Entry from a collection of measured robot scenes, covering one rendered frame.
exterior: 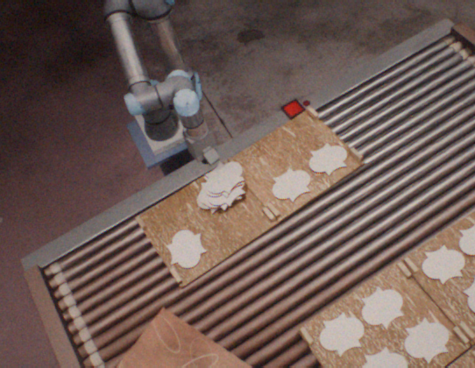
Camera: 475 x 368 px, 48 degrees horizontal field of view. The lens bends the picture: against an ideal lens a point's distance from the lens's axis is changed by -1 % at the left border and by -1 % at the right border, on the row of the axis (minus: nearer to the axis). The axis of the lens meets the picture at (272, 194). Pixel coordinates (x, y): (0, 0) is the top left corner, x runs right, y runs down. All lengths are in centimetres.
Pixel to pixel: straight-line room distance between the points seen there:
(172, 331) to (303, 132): 93
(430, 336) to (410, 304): 12
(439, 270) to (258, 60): 235
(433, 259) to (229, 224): 72
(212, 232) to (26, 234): 173
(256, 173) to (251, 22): 220
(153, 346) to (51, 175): 209
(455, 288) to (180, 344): 89
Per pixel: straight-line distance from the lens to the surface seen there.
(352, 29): 397
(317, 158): 206
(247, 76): 371
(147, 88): 178
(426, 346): 177
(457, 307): 184
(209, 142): 182
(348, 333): 176
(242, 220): 196
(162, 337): 174
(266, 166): 207
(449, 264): 188
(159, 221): 204
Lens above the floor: 263
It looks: 58 degrees down
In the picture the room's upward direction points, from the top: 12 degrees counter-clockwise
